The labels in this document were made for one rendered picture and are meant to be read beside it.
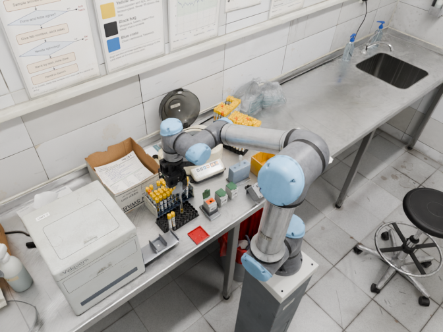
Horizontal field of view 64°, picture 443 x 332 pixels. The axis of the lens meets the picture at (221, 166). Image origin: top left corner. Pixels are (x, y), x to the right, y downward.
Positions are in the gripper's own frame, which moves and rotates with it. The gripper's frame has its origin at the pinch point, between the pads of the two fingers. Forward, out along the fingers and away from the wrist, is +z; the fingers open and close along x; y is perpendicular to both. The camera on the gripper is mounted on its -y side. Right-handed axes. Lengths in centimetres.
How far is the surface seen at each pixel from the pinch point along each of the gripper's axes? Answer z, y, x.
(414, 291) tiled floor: 105, -118, 88
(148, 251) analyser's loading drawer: 13.7, 22.2, 8.5
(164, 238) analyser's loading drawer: 13.7, 13.9, 7.3
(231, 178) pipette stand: 13.2, -29.4, -0.7
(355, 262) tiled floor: 105, -106, 51
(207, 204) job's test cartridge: 10.0, -9.1, 6.9
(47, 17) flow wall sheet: -58, 17, -49
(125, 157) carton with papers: 11.2, 3.2, -41.6
